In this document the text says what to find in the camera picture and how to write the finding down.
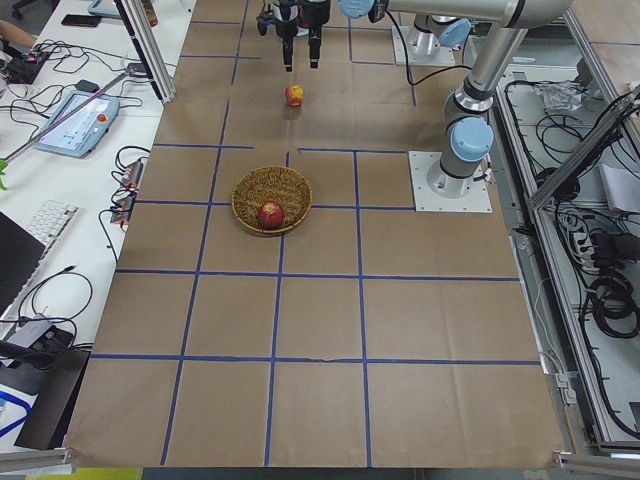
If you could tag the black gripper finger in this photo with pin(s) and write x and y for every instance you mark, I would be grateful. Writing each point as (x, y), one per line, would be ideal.
(314, 43)
(287, 53)

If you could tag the yellow-red apple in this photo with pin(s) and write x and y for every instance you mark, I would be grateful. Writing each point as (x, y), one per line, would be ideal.
(294, 95)

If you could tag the woven wicker basket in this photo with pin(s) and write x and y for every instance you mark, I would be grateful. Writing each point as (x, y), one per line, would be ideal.
(271, 200)

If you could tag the red apple in basket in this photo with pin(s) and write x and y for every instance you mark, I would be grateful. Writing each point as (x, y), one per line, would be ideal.
(271, 215)

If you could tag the black smartphone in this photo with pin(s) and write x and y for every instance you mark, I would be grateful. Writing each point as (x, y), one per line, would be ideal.
(84, 21)

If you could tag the blue teach pendant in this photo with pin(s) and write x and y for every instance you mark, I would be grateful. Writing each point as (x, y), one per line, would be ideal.
(79, 135)

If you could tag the brown paper table cover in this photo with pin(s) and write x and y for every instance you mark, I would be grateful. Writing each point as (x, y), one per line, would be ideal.
(370, 335)

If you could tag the silver rod tool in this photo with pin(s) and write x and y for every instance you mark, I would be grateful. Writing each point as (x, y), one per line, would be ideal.
(61, 119)

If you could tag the white keyboard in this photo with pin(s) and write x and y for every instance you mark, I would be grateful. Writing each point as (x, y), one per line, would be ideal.
(50, 222)

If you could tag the black laptop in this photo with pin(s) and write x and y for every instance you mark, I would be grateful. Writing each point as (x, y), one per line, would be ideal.
(21, 255)

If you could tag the aluminium frame post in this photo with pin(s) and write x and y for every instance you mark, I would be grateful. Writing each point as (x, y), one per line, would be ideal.
(134, 18)

